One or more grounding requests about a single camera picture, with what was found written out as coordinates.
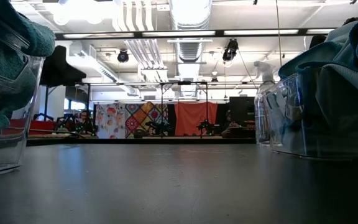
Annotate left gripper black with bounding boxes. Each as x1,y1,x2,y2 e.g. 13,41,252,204
40,45,87,88

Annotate light blue microfiber towel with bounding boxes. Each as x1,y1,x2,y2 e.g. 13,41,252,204
277,19,358,80

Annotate person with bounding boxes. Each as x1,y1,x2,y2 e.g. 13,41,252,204
76,110,95,134
221,110,246,139

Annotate red bin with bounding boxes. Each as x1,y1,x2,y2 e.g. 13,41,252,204
0,119,57,136

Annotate floral print cloth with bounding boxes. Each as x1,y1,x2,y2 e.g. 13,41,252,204
95,102,127,139

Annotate white ceiling pipes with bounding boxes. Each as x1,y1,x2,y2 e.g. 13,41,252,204
112,0,170,83

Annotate colourful patchwork quilt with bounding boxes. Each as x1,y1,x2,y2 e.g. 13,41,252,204
124,101,169,138

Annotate orange hanging cloth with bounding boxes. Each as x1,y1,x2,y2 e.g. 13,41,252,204
174,101,219,137

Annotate black ceiling spotlight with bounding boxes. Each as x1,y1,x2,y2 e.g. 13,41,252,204
222,37,240,62

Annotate black cabinet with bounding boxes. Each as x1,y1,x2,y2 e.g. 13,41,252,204
228,96,256,138

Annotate clear spray bottle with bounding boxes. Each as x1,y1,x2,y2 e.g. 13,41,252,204
254,60,278,146

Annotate white rectangular air duct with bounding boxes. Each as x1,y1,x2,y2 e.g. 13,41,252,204
68,40,139,96

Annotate black metal rig frame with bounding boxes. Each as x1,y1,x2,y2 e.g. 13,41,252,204
41,80,257,139

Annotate silver round air duct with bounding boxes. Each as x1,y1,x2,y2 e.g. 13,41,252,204
168,0,213,98

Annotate thin hanging wire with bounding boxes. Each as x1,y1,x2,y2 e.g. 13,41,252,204
274,0,284,78

